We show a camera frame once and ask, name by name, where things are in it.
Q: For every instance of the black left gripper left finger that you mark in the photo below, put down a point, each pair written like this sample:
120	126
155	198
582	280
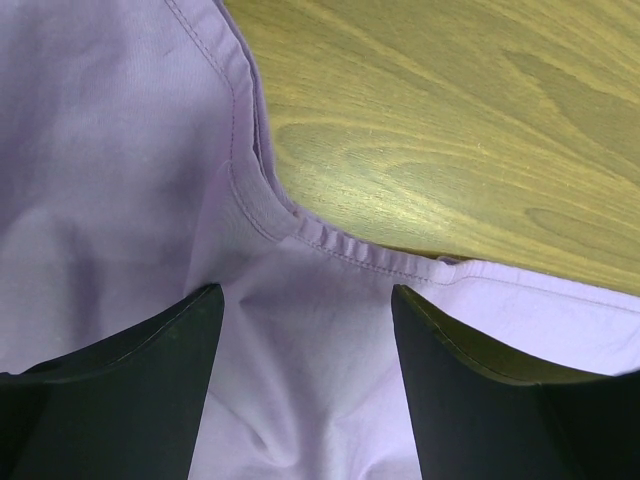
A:
126	407

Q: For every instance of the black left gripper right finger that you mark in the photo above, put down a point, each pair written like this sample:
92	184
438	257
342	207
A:
481	409

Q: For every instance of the purple trousers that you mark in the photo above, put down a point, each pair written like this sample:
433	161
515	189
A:
136	169

